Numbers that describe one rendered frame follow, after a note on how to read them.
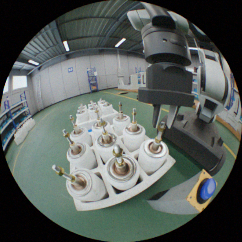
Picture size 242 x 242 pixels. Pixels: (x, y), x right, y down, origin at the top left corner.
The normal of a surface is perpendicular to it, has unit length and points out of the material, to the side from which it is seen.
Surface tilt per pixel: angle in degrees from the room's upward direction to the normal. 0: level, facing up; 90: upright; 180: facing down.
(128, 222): 0
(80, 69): 90
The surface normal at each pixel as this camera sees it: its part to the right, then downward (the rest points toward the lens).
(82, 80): 0.46, 0.42
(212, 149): -0.70, -0.38
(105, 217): -0.09, -0.86
